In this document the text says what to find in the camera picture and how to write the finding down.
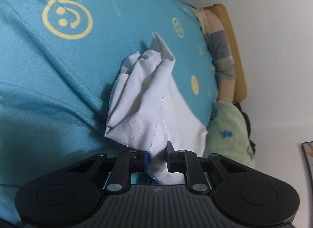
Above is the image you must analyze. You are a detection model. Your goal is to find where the white t-shirt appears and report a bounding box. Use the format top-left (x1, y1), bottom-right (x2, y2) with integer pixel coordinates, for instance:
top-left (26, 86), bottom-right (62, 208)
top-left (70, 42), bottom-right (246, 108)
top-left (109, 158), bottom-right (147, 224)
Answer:
top-left (105, 32), bottom-right (207, 185)

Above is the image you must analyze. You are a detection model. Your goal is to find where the green fleece blanket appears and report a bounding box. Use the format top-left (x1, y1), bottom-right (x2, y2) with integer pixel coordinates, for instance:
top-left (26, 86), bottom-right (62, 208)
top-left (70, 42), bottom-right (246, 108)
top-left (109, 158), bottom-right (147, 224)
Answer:
top-left (203, 101), bottom-right (255, 168)

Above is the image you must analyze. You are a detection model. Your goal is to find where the black clothing pile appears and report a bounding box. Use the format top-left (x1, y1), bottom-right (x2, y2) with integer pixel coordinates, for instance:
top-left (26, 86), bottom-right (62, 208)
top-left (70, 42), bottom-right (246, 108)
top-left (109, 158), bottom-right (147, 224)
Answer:
top-left (235, 103), bottom-right (256, 154)

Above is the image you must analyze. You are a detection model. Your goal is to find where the mustard yellow headboard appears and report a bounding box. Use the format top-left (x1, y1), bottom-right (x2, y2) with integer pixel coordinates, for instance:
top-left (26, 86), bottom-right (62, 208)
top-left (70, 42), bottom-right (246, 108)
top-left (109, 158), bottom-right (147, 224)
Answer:
top-left (205, 4), bottom-right (248, 103)

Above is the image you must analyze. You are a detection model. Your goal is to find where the plaid pillow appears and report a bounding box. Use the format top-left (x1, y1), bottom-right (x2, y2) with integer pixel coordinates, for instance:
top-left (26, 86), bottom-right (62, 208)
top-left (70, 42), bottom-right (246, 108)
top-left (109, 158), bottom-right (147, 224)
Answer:
top-left (192, 8), bottom-right (236, 103)

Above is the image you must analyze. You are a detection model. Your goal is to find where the framed picture edge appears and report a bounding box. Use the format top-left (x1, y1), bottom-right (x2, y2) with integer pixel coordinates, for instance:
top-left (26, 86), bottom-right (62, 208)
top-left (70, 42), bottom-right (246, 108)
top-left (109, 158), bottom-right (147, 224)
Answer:
top-left (301, 142), bottom-right (313, 179)

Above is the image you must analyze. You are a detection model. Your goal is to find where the teal patterned bed sheet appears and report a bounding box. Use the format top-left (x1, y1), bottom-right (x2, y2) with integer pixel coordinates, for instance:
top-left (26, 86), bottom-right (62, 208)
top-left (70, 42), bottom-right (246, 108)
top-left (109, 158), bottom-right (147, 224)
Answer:
top-left (1, 0), bottom-right (218, 225)

